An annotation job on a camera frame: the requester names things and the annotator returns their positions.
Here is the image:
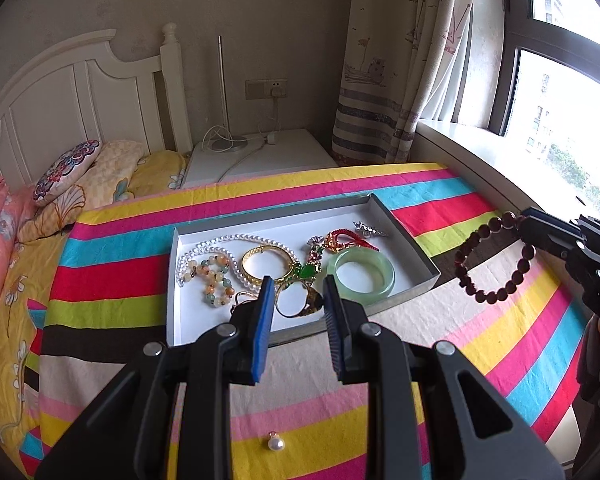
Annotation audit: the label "white charger with cable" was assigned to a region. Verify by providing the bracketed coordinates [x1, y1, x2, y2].
[215, 85, 287, 183]

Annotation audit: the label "colourful striped cloth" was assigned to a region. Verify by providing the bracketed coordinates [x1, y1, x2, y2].
[22, 162, 588, 480]

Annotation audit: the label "embroidered floral pillow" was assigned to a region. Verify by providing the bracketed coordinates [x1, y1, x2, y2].
[33, 140, 102, 207]

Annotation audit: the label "silver desk lamp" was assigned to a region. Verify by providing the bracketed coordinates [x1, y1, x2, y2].
[198, 35, 251, 152]

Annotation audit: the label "thin gold bangle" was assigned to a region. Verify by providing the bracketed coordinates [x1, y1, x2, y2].
[240, 243, 301, 287]

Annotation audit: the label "dark framed window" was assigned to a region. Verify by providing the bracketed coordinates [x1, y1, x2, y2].
[457, 0, 600, 211]

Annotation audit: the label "yellow floral bedsheet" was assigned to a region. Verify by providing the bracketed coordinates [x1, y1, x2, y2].
[0, 150, 188, 466]

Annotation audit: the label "white wooden headboard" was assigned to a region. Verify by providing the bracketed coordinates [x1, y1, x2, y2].
[0, 22, 193, 186]

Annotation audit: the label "gold bracelet with black flower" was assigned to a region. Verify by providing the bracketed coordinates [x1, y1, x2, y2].
[230, 280, 327, 319]

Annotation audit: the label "grey cardboard tray box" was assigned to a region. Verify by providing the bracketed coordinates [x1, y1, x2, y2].
[166, 193, 441, 347]

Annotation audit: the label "dark red bead bracelet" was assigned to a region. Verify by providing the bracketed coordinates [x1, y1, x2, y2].
[453, 212, 537, 304]

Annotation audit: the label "boat print curtain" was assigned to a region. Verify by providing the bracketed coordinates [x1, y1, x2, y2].
[330, 0, 483, 166]

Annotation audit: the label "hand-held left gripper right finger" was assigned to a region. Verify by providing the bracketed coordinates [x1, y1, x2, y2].
[321, 275, 566, 480]

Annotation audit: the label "red cord bracelet gold charms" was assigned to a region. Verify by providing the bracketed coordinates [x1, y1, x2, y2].
[324, 228, 381, 255]

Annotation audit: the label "beige shell pattern pillow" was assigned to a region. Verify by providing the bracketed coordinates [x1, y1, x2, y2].
[17, 140, 148, 243]

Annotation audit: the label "white pearl necklace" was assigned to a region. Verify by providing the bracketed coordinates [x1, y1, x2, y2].
[176, 233, 301, 292]

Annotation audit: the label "green jade bangle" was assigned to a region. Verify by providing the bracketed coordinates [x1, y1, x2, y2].
[322, 248, 396, 304]

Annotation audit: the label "grey wall socket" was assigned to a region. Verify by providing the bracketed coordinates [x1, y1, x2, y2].
[245, 78, 288, 101]

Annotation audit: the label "white nightstand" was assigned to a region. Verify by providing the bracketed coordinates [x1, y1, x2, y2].
[180, 128, 338, 190]

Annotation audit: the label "white window sill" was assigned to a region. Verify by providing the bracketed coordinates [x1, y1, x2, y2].
[415, 119, 600, 231]

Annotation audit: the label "multicolour agate bead bracelet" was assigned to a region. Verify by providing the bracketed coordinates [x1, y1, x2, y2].
[189, 254, 237, 307]

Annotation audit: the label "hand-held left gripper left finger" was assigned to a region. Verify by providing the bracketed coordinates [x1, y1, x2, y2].
[35, 275, 276, 480]

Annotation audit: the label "pink flower gold brooch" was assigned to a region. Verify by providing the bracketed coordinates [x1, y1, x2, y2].
[304, 234, 328, 266]

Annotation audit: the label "silver brooch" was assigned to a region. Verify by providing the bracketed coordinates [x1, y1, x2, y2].
[352, 220, 389, 239]

